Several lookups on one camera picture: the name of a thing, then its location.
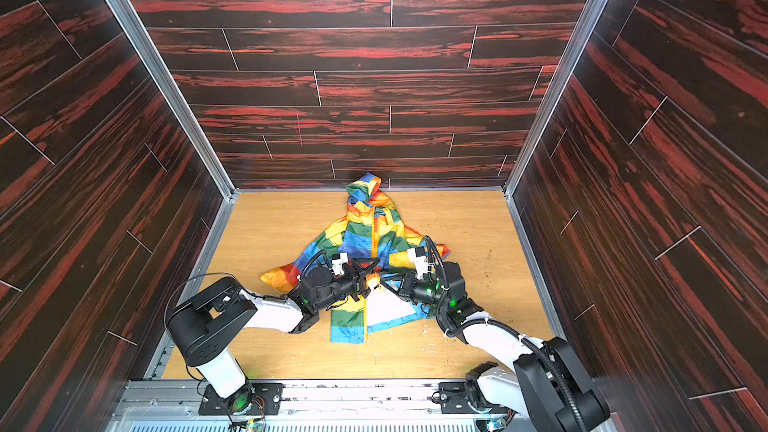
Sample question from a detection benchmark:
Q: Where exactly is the rainbow striped hooded jacket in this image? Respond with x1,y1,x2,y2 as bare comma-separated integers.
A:
261,173,450,344

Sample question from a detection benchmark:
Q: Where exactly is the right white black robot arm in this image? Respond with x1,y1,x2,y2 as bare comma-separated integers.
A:
380,262,610,431

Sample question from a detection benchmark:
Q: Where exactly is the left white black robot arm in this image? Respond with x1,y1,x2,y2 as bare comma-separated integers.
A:
165,254,379,413

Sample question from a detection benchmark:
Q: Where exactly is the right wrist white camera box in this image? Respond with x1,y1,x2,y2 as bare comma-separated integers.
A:
407,247,430,280

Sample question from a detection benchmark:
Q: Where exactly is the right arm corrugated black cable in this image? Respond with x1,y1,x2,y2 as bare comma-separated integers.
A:
422,235,592,432

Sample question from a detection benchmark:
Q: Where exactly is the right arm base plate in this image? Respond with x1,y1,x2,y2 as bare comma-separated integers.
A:
430,381,521,415

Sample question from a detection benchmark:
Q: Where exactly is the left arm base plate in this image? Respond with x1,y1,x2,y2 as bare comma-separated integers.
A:
198,381,284,417

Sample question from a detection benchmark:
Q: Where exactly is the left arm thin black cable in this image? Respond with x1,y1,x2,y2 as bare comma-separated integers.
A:
163,248,331,382

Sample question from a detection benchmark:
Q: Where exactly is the aluminium front rail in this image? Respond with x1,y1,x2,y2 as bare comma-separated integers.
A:
106,379,534,431

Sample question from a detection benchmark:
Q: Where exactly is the left aluminium corner post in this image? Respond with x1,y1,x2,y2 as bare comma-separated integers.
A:
105,0,236,201

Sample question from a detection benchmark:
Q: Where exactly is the aluminium corner post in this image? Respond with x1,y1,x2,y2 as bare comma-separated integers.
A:
105,0,236,201
505,0,608,205

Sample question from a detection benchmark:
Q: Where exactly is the right aluminium corner post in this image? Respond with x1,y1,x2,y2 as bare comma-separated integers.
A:
505,0,608,205

